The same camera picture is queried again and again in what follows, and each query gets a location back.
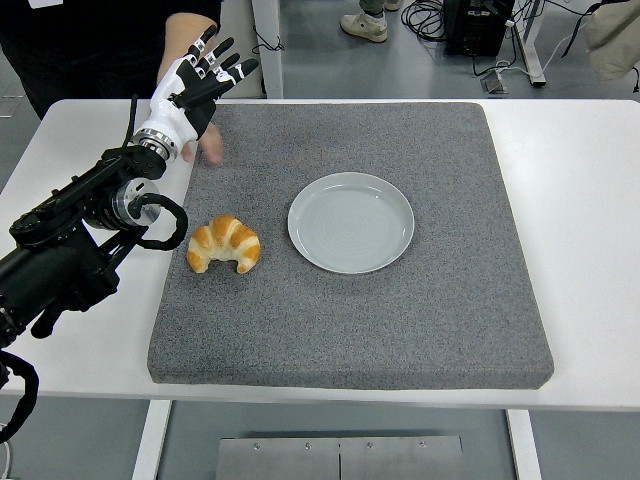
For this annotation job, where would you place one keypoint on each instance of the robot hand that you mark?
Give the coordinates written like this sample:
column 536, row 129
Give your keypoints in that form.
column 170, row 117

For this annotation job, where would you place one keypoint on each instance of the person's hand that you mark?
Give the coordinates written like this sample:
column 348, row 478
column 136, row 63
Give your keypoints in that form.
column 212, row 145

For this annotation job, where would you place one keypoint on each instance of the golden croissant bread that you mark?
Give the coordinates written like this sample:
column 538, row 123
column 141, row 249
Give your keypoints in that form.
column 225, row 240

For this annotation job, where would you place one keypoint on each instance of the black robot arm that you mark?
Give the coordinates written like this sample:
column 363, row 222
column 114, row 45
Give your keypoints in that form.
column 50, row 265

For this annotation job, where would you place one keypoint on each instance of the person's forearm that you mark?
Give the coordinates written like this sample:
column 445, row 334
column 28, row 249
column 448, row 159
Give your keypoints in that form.
column 182, row 35

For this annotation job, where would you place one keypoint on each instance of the grey round plate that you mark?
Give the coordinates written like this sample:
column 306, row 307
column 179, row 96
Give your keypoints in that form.
column 350, row 225

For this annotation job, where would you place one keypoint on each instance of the grey metal plate with screws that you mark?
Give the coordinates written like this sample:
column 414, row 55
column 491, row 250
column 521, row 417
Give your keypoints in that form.
column 340, row 457

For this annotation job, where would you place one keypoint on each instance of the person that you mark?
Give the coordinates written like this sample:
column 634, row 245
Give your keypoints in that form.
column 90, row 45

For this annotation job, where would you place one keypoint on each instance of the white sneaker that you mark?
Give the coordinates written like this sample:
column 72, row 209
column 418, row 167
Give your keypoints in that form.
column 363, row 25

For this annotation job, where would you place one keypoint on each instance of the grey speckled foam mat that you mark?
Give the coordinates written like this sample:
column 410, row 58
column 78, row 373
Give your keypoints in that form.
column 350, row 325

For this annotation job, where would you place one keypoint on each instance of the black equipment box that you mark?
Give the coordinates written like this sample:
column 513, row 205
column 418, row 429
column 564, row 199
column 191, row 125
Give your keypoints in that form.
column 472, row 25

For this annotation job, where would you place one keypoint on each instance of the grey floor adapter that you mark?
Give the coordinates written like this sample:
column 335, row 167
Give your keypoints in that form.
column 494, row 82

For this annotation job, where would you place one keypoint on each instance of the white table leg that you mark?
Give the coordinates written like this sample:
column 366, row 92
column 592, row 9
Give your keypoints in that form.
column 525, row 445
column 150, row 440

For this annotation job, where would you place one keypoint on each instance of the white desk leg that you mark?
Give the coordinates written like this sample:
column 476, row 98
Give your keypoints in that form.
column 531, row 45

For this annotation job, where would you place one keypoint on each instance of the beige cloth bag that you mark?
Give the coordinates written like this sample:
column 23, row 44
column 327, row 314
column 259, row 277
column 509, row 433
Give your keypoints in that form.
column 612, row 45

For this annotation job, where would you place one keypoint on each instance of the white upright post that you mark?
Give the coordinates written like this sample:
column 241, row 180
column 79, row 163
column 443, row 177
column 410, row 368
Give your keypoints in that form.
column 268, row 55

